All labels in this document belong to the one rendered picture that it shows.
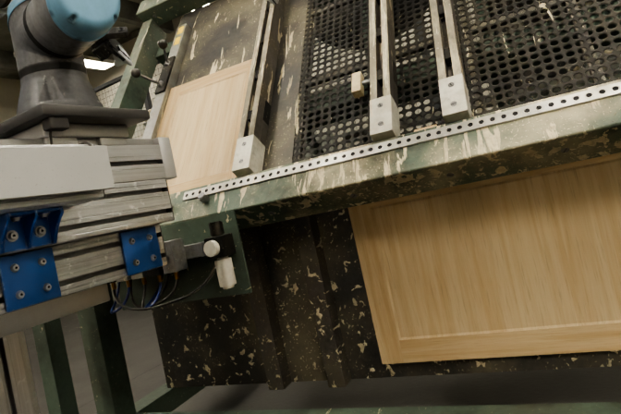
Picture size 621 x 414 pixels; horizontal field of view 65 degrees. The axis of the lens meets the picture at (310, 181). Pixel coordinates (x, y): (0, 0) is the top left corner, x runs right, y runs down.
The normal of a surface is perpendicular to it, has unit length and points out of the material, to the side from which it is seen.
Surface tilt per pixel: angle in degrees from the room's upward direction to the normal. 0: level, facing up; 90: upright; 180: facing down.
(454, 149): 54
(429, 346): 90
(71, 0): 98
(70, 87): 73
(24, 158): 90
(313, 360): 90
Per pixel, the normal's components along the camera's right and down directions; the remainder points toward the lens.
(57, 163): 0.85, -0.20
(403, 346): -0.40, 0.06
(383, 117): -0.45, -0.52
